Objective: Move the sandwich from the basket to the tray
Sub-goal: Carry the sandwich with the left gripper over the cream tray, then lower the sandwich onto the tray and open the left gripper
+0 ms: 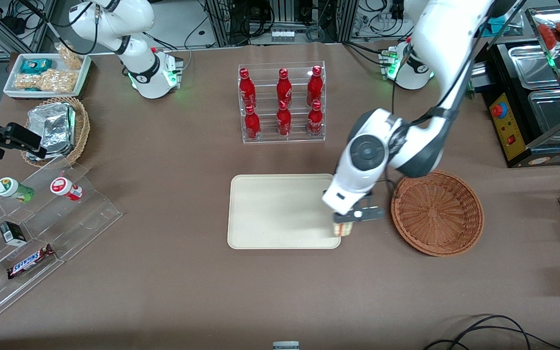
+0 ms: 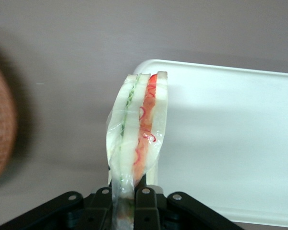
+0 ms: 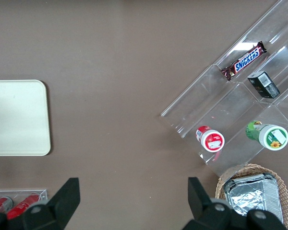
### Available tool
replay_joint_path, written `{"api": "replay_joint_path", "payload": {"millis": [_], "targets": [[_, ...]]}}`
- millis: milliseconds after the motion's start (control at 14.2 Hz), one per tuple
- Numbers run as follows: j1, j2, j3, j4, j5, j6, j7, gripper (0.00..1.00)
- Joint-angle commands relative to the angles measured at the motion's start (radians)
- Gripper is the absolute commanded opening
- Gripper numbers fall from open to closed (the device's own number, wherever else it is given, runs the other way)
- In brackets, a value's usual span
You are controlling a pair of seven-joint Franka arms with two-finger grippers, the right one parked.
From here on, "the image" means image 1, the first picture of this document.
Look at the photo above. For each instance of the metal food pan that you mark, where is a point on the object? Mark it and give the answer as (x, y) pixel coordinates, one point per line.
(552, 109)
(533, 65)

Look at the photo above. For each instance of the sandwich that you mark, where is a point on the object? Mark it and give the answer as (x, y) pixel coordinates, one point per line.
(343, 230)

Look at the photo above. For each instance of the black control box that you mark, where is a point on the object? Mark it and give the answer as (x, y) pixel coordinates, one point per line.
(518, 121)

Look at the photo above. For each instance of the clear acrylic stepped stand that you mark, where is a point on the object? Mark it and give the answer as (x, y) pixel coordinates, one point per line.
(80, 218)

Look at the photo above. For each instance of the Snickers chocolate bar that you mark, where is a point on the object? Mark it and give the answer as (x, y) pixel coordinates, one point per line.
(30, 261)

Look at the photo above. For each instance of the red cola bottle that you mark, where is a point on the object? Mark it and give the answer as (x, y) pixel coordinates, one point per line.
(314, 85)
(315, 120)
(284, 120)
(284, 87)
(246, 87)
(252, 124)

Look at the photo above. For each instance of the grey striped object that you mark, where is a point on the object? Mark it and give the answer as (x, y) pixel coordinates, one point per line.
(286, 345)

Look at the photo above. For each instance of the cream plastic tray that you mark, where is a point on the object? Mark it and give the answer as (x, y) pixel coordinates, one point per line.
(280, 211)

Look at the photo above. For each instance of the teal snack packet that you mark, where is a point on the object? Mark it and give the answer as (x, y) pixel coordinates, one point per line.
(36, 65)

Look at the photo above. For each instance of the red lidded yogurt cup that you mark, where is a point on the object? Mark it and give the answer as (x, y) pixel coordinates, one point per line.
(65, 188)

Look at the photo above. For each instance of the large brown wicker basket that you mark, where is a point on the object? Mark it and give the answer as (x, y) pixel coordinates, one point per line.
(438, 214)

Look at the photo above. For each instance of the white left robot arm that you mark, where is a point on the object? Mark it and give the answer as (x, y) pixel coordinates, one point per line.
(367, 151)

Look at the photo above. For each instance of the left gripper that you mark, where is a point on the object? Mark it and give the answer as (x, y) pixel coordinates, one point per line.
(368, 193)

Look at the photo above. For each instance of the green lidded snack cup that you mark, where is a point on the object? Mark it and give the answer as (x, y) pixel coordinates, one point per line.
(11, 188)

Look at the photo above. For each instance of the aluminium foil container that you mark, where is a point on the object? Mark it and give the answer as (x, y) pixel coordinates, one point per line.
(54, 129)

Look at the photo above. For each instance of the small black carton box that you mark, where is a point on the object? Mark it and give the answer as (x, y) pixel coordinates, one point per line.
(13, 233)

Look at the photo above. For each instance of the clear bag of nuts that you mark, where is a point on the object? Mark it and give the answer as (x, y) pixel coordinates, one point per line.
(71, 57)

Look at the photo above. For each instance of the small light wicker basket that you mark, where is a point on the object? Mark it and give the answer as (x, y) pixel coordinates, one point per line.
(81, 129)

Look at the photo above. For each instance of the clear acrylic bottle rack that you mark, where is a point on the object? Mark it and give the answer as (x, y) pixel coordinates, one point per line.
(299, 138)

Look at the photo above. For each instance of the red emergency stop button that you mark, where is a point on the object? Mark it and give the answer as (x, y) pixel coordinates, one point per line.
(498, 110)

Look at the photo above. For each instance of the white rectangular snack tray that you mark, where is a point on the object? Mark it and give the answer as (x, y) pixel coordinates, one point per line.
(81, 78)

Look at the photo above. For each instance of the white power strip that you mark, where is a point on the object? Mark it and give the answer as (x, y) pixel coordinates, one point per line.
(283, 34)

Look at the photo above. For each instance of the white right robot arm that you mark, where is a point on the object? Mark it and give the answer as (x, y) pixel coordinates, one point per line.
(139, 53)

